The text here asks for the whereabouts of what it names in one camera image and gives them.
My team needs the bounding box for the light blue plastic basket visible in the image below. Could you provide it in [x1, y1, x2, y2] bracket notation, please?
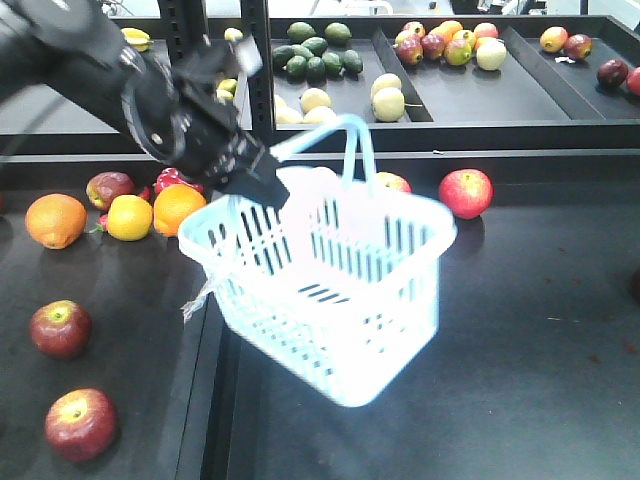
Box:
[178, 114, 457, 407]

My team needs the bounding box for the red apple right table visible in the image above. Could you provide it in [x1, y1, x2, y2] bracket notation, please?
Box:
[439, 169, 494, 220]

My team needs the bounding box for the orange with nub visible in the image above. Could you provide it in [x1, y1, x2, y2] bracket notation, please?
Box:
[25, 193, 88, 249]

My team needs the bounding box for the black upper shelf tray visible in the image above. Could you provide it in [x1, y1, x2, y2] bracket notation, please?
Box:
[1, 15, 639, 158]

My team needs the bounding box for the red chili pepper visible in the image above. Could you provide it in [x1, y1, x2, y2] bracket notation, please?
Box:
[89, 214, 108, 233]

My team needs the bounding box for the red apple behind orange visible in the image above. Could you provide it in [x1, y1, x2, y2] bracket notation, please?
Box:
[85, 171, 135, 211]

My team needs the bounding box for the yellow apple right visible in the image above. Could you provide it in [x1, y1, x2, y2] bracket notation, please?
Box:
[107, 194, 153, 241]

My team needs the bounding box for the orange far right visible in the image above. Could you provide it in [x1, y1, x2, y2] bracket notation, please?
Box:
[153, 184, 207, 237]

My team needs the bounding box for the red apple beside basket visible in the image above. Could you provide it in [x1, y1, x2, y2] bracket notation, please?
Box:
[375, 171, 412, 193]

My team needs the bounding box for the black wood display table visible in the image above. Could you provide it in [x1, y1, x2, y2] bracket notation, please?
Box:
[1, 158, 222, 479]

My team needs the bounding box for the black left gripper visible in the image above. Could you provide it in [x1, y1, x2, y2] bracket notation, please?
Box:
[172, 39, 290, 209]

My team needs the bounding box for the red bell pepper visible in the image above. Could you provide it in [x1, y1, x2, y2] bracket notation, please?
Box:
[154, 167, 204, 195]

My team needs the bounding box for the red apple front left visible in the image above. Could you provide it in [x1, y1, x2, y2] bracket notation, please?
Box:
[44, 388, 118, 463]

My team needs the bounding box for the red apple middle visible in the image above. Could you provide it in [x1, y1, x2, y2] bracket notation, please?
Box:
[29, 299, 93, 360]

